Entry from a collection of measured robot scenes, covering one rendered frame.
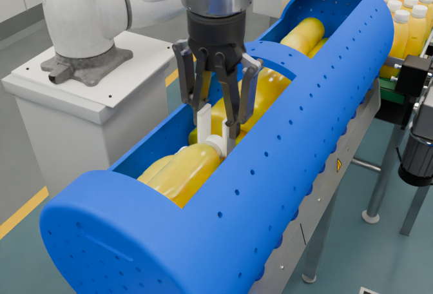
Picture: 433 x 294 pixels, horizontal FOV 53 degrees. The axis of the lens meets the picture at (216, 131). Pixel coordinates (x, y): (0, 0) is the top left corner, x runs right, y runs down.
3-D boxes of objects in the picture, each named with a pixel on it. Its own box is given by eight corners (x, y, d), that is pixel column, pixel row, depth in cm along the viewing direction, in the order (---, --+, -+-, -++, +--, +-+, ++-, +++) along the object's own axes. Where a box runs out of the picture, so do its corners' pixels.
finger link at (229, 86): (225, 42, 60) (234, 43, 59) (238, 112, 66) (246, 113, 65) (211, 55, 57) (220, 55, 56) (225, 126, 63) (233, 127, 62)
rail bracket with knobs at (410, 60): (385, 93, 126) (395, 62, 120) (392, 82, 131) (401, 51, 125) (421, 103, 122) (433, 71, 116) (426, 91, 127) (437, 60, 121)
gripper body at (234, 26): (171, 8, 54) (175, 73, 60) (230, 24, 51) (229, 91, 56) (203, -11, 59) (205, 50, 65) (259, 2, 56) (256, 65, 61)
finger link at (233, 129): (233, 106, 64) (251, 111, 62) (233, 133, 67) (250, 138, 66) (228, 111, 63) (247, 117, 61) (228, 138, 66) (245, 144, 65)
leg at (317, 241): (299, 280, 180) (323, 169, 141) (305, 269, 184) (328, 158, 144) (312, 286, 177) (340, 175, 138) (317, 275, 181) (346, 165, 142)
